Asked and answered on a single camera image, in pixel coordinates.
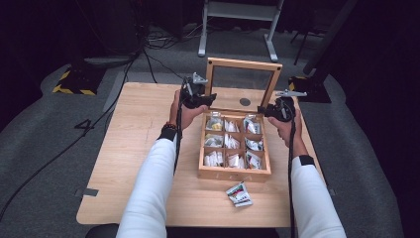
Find group of small sachets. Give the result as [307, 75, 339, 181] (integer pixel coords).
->
[203, 112, 265, 171]

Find left hand-held gripper cable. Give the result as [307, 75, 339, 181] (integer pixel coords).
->
[172, 98, 184, 176]

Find person's right hand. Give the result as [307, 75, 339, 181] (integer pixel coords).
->
[266, 108, 310, 159]

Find grey tape piece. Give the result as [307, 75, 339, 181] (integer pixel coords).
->
[74, 187, 99, 198]

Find black tripod legs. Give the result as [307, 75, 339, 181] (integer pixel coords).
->
[290, 29, 320, 66]

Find wooden compartment box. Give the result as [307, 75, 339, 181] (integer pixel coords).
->
[197, 109, 272, 183]

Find right hand-held gripper cable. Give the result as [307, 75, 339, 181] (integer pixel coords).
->
[286, 118, 297, 238]

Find black yellow striped base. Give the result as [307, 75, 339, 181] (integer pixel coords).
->
[52, 67, 107, 97]
[287, 75, 332, 104]

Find hand-held gripper cable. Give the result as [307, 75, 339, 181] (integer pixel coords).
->
[286, 118, 297, 238]
[172, 98, 184, 176]

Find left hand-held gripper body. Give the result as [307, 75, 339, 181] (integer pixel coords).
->
[180, 72, 209, 109]

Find thin black floor cable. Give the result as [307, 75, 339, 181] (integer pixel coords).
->
[143, 49, 198, 86]

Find wooden glass box lid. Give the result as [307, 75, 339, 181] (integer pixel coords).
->
[204, 57, 283, 112]

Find person's left hand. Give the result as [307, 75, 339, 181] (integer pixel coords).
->
[168, 90, 209, 132]

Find bundle of floor cables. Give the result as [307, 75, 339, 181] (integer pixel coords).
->
[145, 23, 206, 51]

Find black wristband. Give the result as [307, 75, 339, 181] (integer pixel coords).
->
[298, 154, 316, 167]
[157, 127, 178, 143]

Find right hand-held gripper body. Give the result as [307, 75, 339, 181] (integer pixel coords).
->
[268, 89, 308, 123]

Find white metal stand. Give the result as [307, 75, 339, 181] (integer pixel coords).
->
[197, 0, 285, 63]

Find black slanted pole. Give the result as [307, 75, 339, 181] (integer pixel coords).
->
[301, 0, 360, 76]

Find grey stand base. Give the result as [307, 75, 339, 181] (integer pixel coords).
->
[83, 54, 133, 67]

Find long black floor cable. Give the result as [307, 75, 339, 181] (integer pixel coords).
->
[0, 49, 143, 222]

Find white tea packets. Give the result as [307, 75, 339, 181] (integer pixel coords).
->
[225, 181, 254, 208]

